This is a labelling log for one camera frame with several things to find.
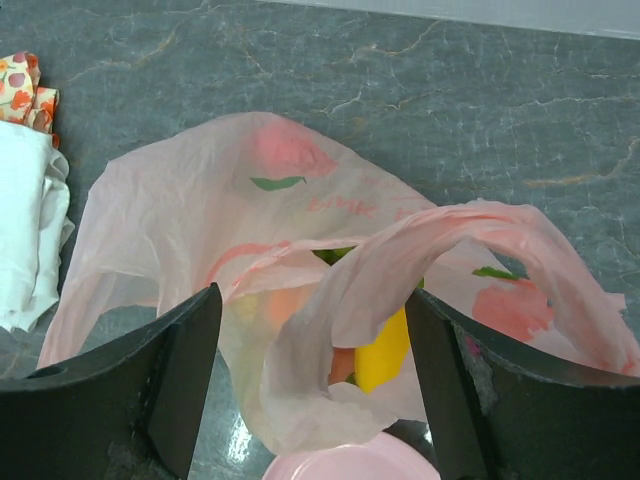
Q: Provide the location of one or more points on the pink plate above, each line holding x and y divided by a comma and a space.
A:
385, 457

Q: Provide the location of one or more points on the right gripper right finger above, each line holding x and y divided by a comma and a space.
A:
500, 409

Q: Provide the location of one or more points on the white cloth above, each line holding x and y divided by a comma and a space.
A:
34, 225

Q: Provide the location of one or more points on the floral orange cloth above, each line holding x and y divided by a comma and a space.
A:
23, 100

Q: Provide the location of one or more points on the pink plastic bag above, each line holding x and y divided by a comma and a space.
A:
243, 200

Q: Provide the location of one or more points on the yellow fake banana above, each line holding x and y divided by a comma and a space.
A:
381, 361

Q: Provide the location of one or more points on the green fake grapes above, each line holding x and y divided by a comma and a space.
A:
332, 256

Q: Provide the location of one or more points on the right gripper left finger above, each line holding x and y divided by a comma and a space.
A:
128, 409

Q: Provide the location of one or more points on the red fake fruit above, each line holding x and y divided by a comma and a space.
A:
343, 366

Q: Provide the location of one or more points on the fake orange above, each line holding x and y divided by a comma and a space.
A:
282, 304

